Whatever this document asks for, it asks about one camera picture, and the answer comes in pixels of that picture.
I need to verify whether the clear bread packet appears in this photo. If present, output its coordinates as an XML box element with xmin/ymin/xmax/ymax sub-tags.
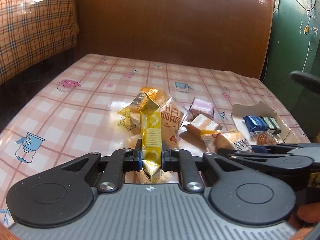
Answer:
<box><xmin>200</xmin><ymin>129</ymin><xmax>253</xmax><ymax>153</ymax></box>

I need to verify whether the blue snack packet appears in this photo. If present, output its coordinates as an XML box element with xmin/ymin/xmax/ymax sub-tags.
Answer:
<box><xmin>242</xmin><ymin>115</ymin><xmax>268</xmax><ymax>133</ymax></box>

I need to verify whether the green cabinet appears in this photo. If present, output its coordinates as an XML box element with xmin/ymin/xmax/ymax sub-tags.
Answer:
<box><xmin>261</xmin><ymin>0</ymin><xmax>319</xmax><ymax>138</ymax></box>

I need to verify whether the torn white cardboard box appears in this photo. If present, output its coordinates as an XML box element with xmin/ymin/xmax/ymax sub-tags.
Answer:
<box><xmin>231</xmin><ymin>102</ymin><xmax>302</xmax><ymax>145</ymax></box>

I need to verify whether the plaid sofa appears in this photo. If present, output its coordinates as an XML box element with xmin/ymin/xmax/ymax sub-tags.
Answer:
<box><xmin>1</xmin><ymin>0</ymin><xmax>79</xmax><ymax>83</ymax></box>

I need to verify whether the red bean bread packet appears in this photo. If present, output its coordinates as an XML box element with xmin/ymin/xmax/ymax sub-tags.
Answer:
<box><xmin>161</xmin><ymin>97</ymin><xmax>187</xmax><ymax>148</ymax></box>

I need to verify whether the round cookie packet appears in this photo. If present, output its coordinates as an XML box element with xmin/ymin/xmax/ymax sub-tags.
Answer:
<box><xmin>250</xmin><ymin>131</ymin><xmax>278</xmax><ymax>146</ymax></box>

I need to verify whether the dark green snack packet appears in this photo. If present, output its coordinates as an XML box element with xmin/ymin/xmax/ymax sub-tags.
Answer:
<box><xmin>261</xmin><ymin>116</ymin><xmax>281</xmax><ymax>135</ymax></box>

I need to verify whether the pink checked tablecloth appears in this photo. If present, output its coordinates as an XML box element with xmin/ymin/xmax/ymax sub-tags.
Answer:
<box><xmin>1</xmin><ymin>54</ymin><xmax>308</xmax><ymax>226</ymax></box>

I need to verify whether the orange transparent snack packet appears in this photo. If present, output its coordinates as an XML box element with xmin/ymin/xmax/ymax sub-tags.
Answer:
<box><xmin>117</xmin><ymin>87</ymin><xmax>167</xmax><ymax>131</ymax></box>

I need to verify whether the right hand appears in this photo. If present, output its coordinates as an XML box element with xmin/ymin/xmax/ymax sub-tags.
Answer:
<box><xmin>297</xmin><ymin>202</ymin><xmax>320</xmax><ymax>223</ymax></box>

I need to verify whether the purple wafer packet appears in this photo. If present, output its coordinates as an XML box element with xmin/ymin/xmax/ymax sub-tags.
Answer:
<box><xmin>189</xmin><ymin>98</ymin><xmax>214</xmax><ymax>120</ymax></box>

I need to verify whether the yellow stick snack packet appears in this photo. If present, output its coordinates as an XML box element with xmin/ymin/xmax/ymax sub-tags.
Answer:
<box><xmin>140</xmin><ymin>95</ymin><xmax>162</xmax><ymax>184</ymax></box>

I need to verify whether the brown wooden board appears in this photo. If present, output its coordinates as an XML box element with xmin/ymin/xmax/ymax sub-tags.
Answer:
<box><xmin>74</xmin><ymin>0</ymin><xmax>273</xmax><ymax>78</ymax></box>

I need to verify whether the beige wafer packet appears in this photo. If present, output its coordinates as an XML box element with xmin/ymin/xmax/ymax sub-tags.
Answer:
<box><xmin>185</xmin><ymin>114</ymin><xmax>222</xmax><ymax>139</ymax></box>

